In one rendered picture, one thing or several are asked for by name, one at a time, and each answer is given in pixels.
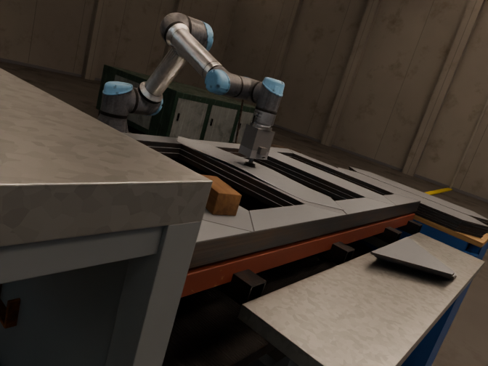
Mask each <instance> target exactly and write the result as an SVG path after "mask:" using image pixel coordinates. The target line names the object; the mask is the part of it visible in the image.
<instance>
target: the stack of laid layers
mask: <svg viewBox="0 0 488 366"><path fill-rule="evenodd" d="M137 141H138V142H141V143H142V144H144V145H146V146H148V147H150V148H152V149H154V150H155V151H157V152H159V153H161V154H163V155H165V156H167V157H168V158H178V159H180V160H183V161H184V162H186V163H188V164H190V165H191V166H194V167H196V168H198V169H200V170H201V171H204V172H206V173H207V174H209V175H211V176H217V177H219V178H220V179H221V180H222V181H223V182H225V183H226V184H228V185H230V186H232V187H234V188H236V189H238V190H240V191H242V192H244V193H245V194H247V195H250V196H251V197H253V198H255V199H257V200H259V201H261V202H262V203H265V204H267V205H268V206H271V207H273V208H276V207H283V206H295V205H302V204H307V205H310V206H315V207H318V208H323V209H326V210H329V211H335V212H338V213H341V214H346V213H345V212H344V211H343V210H340V209H337V208H331V207H327V206H322V205H319V204H315V203H310V202H306V201H304V200H301V199H299V198H297V197H295V196H292V195H290V194H288V193H286V192H283V191H282V190H279V189H278V188H276V187H274V186H272V185H270V184H268V183H266V182H264V181H262V180H260V179H259V178H257V177H255V176H253V175H251V174H249V173H248V172H246V171H244V170H242V169H240V168H238V167H236V166H233V165H231V164H229V163H227V162H224V161H222V160H219V159H217V158H214V157H211V156H209V155H206V154H204V153H201V152H198V151H197V150H194V149H192V148H189V147H187V146H185V145H182V144H174V143H165V142H148V141H139V140H137ZM218 148H219V149H222V150H224V151H227V152H229V153H232V154H234V155H238V156H240V157H242V158H246V159H248V160H249V158H248V157H246V156H244V155H242V154H240V153H239V152H238V150H239V149H235V148H225V147H218ZM279 153H281V154H283V155H286V156H288V157H290V158H293V159H295V160H298V161H301V162H302V163H305V164H307V165H310V166H313V167H315V168H318V169H319V170H322V171H325V172H327V173H329V174H332V175H334V176H337V177H339V178H342V179H344V180H346V181H348V182H351V183H354V184H356V185H359V186H360V187H364V188H366V189H368V190H371V191H373V192H376V193H378V194H380V195H393V193H391V192H388V191H386V190H383V189H381V188H379V187H376V186H373V185H371V184H368V183H366V182H363V181H361V180H358V179H355V178H354V177H351V176H348V175H346V174H343V173H341V172H339V171H336V170H333V169H331V168H328V167H326V166H323V165H321V164H318V163H315V162H314V161H311V160H308V159H306V158H303V157H301V156H299V155H296V154H293V153H286V152H279ZM253 161H254V162H256V163H259V164H261V165H263V166H266V167H267V168H270V169H272V170H274V171H276V172H278V173H280V174H282V175H284V176H286V177H288V178H290V179H292V180H294V181H296V182H298V183H301V184H303V185H305V186H307V187H310V188H312V189H313V190H316V191H318V192H321V193H323V194H325V195H327V196H330V197H332V198H334V199H336V200H347V199H354V198H364V197H363V196H361V195H358V194H357V193H354V192H352V191H349V190H347V189H344V188H342V187H339V186H338V185H335V184H333V183H330V182H328V181H325V180H324V179H321V178H319V177H317V176H314V175H312V174H309V173H307V172H305V171H302V170H300V169H298V168H295V167H293V166H290V165H288V164H286V163H283V162H281V161H279V160H276V159H274V158H271V157H269V156H268V157H267V160H261V159H255V158H254V160H253ZM419 204H420V201H418V202H414V203H407V204H403V205H398V206H392V207H387V208H379V209H375V210H371V211H364V212H359V213H353V214H348V215H347V214H346V215H344V216H337V217H333V218H328V219H320V220H316V221H309V222H305V223H300V224H293V225H289V226H285V227H278V228H273V229H266V230H262V231H258V232H250V233H246V234H241V235H234V236H230V237H223V238H219V239H214V240H207V241H203V242H199V243H196V244H195V249H194V251H193V255H192V259H191V262H190V267H189V269H190V268H193V267H198V266H202V265H205V264H210V263H214V262H217V261H222V260H225V259H230V258H233V257H236V256H242V255H245V254H248V253H253V252H257V251H262V250H265V249H268V248H273V247H277V246H280V245H285V244H288V243H294V242H297V241H300V240H305V239H309V238H312V237H317V236H320V235H326V234H329V233H332V232H337V231H341V230H343V229H348V228H352V227H357V226H360V225H363V224H369V223H372V222H375V221H380V220H384V219H389V218H392V217H395V216H401V215H404V214H409V213H412V212H416V211H417V209H418V206H419Z"/></svg>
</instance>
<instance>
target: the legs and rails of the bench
mask: <svg viewBox="0 0 488 366"><path fill-rule="evenodd" d="M163 228H164V226H161V227H150V228H144V229H133V230H126V231H121V232H110V233H104V234H98V235H87V236H81V237H70V238H64V239H58V240H47V241H41V242H35V243H24V244H18V245H7V246H2V247H0V284H4V283H8V282H14V281H18V280H25V279H30V278H34V277H40V276H44V275H51V274H56V273H60V272H66V271H70V270H74V269H82V268H86V267H92V266H96V265H100V264H108V263H112V262H116V261H123V260H127V259H134V258H138V257H142V256H149V255H153V254H157V253H158V248H159V245H160V239H161V236H162V233H163Z"/></svg>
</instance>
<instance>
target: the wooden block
mask: <svg viewBox="0 0 488 366"><path fill-rule="evenodd" d="M201 175H202V174H201ZM202 176H204V177H206V178H208V179H210V180H212V181H213V183H212V185H211V191H210V193H209V196H208V201H207V204H206V209H208V210H209V211H210V212H211V213H212V214H214V215H228V216H236V214H237V210H238V206H239V204H240V199H241V197H242V195H241V194H240V193H239V192H237V191H236V190H234V189H233V188H231V187H230V186H229V185H228V184H226V183H225V182H223V181H222V180H221V179H220V178H219V177H217V176H209V175H202Z"/></svg>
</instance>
